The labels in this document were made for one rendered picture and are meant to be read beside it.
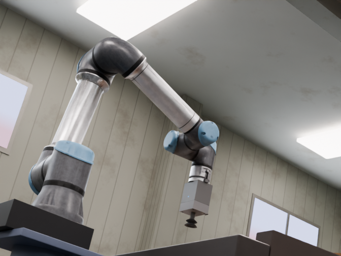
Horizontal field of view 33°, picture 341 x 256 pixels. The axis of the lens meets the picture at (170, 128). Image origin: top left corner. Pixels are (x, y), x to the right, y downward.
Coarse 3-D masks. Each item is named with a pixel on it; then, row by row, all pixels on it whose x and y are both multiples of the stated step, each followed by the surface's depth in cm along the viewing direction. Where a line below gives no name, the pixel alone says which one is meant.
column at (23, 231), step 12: (24, 228) 138; (0, 240) 149; (12, 240) 145; (24, 240) 142; (36, 240) 139; (48, 240) 141; (60, 240) 143; (12, 252) 149; (24, 252) 146; (36, 252) 145; (48, 252) 146; (60, 252) 147; (72, 252) 144; (84, 252) 146
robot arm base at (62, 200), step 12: (48, 180) 158; (48, 192) 155; (60, 192) 155; (72, 192) 156; (84, 192) 161; (36, 204) 153; (48, 204) 153; (60, 204) 152; (72, 204) 154; (72, 216) 153
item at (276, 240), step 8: (264, 232) 127; (272, 232) 125; (264, 240) 126; (272, 240) 124; (280, 240) 125; (288, 240) 126; (296, 240) 127; (272, 248) 124; (280, 248) 125; (288, 248) 126; (296, 248) 127; (304, 248) 128; (312, 248) 129; (320, 248) 130
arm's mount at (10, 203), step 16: (0, 208) 148; (16, 208) 143; (32, 208) 146; (0, 224) 144; (16, 224) 142; (32, 224) 145; (48, 224) 147; (64, 224) 150; (80, 224) 153; (64, 240) 149; (80, 240) 152
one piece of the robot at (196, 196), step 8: (192, 184) 200; (200, 184) 198; (208, 184) 200; (184, 192) 203; (192, 192) 198; (200, 192) 197; (208, 192) 199; (184, 200) 201; (192, 200) 196; (200, 200) 197; (208, 200) 198; (184, 208) 199; (192, 208) 194; (200, 208) 196; (208, 208) 197; (192, 216) 197
